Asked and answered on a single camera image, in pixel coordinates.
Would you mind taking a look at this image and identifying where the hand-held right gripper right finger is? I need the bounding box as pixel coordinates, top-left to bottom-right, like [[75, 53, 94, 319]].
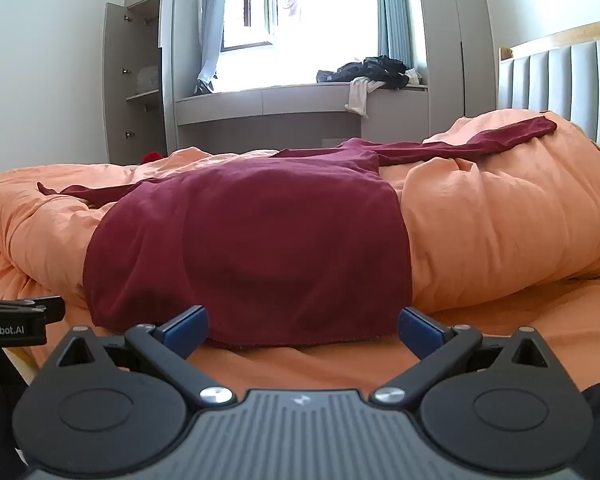
[[370, 306, 554, 407]]

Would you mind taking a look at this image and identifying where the dark red long-sleeved shirt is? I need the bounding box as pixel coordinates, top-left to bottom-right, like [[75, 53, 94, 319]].
[[36, 116, 557, 350]]

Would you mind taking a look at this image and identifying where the grey window seat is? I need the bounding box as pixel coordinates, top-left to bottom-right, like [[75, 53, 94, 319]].
[[174, 82, 430, 156]]

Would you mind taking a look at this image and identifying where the tall grey cabinet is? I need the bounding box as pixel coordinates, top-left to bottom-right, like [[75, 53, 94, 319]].
[[414, 0, 497, 137]]

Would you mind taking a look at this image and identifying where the window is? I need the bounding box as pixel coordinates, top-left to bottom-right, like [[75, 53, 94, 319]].
[[202, 0, 428, 93]]

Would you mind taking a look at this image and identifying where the pile of dark clothes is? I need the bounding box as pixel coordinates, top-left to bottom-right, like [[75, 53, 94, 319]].
[[316, 55, 423, 91]]

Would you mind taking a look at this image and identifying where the grey padded headboard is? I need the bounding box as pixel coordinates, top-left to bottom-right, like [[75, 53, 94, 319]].
[[497, 19, 600, 157]]

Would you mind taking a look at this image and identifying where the light blue curtain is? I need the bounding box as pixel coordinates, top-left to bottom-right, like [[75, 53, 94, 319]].
[[374, 0, 414, 68], [196, 0, 231, 95]]

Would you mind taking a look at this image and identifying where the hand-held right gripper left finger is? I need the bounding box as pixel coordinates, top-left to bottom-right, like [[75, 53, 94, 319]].
[[55, 305, 237, 407]]

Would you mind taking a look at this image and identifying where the open grey wardrobe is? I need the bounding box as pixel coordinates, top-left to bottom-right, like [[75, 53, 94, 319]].
[[103, 0, 177, 165]]

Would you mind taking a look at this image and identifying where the orange duvet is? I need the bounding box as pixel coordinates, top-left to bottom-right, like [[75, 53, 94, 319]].
[[0, 110, 600, 401]]

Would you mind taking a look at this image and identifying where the white garment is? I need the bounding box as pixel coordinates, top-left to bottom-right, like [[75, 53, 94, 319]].
[[344, 77, 387, 119]]

